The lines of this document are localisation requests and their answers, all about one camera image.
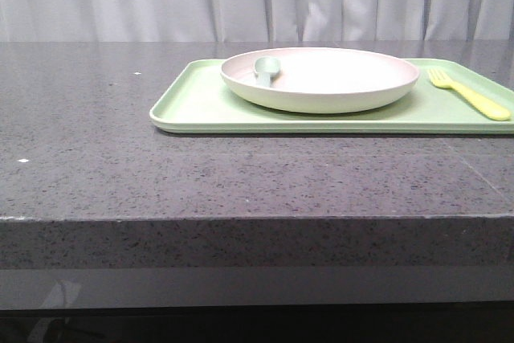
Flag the white round plate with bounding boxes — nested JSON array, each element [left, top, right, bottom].
[[221, 47, 420, 114]]

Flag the yellow plastic fork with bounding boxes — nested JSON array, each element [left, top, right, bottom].
[[426, 68, 512, 121]]

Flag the light green serving tray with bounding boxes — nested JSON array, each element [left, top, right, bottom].
[[149, 59, 513, 135]]

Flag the pale green plastic spoon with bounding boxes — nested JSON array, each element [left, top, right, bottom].
[[254, 56, 281, 87]]

